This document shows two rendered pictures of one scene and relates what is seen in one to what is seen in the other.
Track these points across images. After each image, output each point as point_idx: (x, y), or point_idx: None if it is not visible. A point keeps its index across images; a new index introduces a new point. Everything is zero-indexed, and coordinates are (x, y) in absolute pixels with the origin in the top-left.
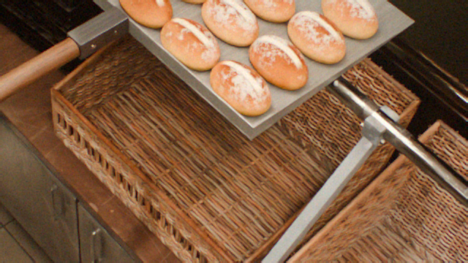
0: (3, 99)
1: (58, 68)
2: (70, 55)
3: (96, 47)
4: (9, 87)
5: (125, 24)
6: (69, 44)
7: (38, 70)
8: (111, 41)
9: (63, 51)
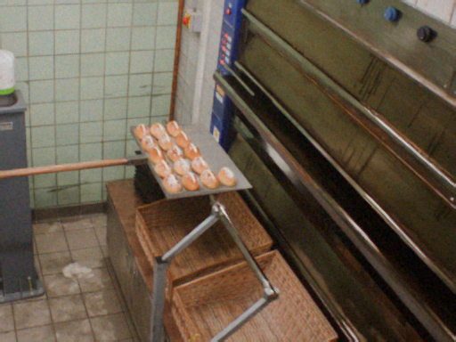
0: (95, 166)
1: (118, 165)
2: (123, 162)
3: (134, 163)
4: (99, 163)
5: (146, 159)
6: (124, 158)
7: (110, 162)
8: (140, 164)
9: (121, 159)
